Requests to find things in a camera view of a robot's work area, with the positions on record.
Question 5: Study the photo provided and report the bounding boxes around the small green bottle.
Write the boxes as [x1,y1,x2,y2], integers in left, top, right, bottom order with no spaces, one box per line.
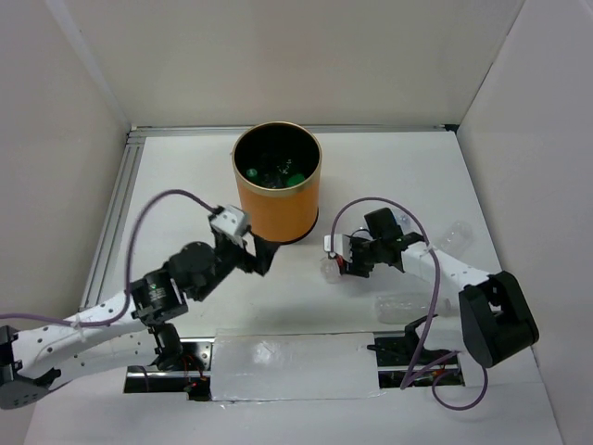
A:
[284,173,306,188]

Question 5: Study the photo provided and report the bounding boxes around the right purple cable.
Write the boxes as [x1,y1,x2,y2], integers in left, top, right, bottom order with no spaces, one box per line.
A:
[331,197,490,413]

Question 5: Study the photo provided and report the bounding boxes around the aluminium frame rail left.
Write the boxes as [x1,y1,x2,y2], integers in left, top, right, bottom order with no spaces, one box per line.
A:
[79,129,145,311]

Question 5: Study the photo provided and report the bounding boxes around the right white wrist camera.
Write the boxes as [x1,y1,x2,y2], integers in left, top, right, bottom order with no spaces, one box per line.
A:
[323,234,351,258]

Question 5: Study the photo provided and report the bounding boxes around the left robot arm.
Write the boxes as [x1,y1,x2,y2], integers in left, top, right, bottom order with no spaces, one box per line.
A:
[1,234,279,410]

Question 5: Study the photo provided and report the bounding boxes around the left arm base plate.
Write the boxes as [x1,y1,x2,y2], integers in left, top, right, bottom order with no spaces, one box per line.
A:
[123,337,215,402]

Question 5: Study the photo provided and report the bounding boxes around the red label clear bottle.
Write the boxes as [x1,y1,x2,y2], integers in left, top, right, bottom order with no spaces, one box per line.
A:
[320,253,343,284]

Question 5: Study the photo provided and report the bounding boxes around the clear bottle white-blue cap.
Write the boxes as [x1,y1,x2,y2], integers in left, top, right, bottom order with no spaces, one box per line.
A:
[435,221,474,258]

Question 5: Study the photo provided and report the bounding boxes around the clear crushed label-less bottle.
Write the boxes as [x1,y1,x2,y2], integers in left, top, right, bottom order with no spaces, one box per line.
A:
[374,292,432,324]

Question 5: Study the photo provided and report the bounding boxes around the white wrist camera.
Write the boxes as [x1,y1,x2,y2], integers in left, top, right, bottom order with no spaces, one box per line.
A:
[323,234,351,258]
[208,205,250,246]

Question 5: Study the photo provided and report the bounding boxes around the clear bottle blue-white cap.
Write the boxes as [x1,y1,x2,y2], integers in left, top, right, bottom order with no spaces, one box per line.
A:
[261,155,293,189]

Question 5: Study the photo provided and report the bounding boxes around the aluminium frame rail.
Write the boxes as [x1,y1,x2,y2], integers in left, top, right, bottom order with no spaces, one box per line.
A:
[127,122,458,138]
[79,129,145,311]

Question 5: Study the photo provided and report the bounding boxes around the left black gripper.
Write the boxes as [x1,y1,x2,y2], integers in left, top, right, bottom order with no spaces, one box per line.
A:
[193,225,281,302]

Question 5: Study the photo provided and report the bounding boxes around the purple cable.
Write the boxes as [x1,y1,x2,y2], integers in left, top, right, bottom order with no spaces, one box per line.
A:
[331,197,490,413]
[0,188,223,395]

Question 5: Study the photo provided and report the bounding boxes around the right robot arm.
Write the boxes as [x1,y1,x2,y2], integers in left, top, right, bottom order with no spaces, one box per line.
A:
[323,208,540,369]

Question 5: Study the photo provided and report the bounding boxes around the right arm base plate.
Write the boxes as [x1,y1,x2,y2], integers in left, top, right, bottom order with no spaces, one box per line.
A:
[366,337,467,389]

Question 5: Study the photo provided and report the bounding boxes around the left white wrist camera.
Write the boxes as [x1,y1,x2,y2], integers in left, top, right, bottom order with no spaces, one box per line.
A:
[208,205,250,246]

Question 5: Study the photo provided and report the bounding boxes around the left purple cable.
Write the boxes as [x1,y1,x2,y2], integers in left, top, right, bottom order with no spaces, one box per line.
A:
[0,188,223,395]

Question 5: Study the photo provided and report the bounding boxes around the aluminium frame rail back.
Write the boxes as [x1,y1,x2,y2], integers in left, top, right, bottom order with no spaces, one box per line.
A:
[127,122,458,138]

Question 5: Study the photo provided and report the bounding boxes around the orange cylindrical bin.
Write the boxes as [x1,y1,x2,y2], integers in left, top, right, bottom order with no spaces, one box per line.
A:
[231,121,322,244]

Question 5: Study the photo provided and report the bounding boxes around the blue label clear bottle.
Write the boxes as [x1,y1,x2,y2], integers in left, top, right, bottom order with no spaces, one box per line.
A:
[393,210,413,234]

